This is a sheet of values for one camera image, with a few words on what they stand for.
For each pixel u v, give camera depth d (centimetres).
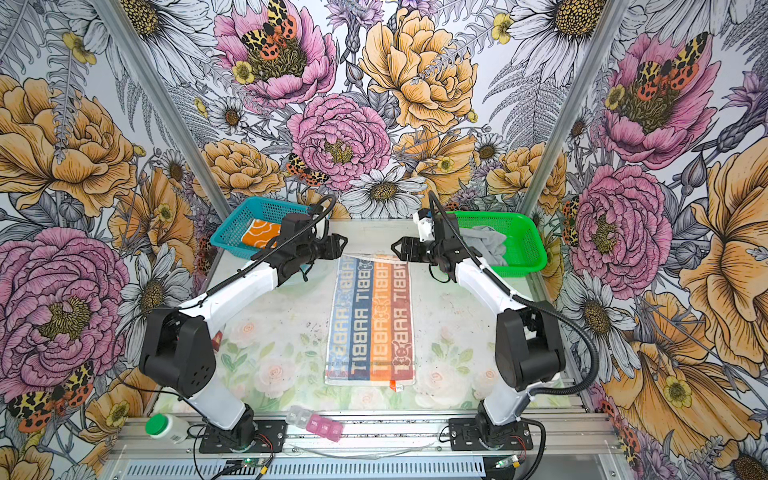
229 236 112
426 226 81
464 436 74
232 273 109
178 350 45
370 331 92
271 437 74
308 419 76
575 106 88
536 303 48
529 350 46
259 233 116
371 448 74
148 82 82
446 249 70
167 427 69
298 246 68
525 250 112
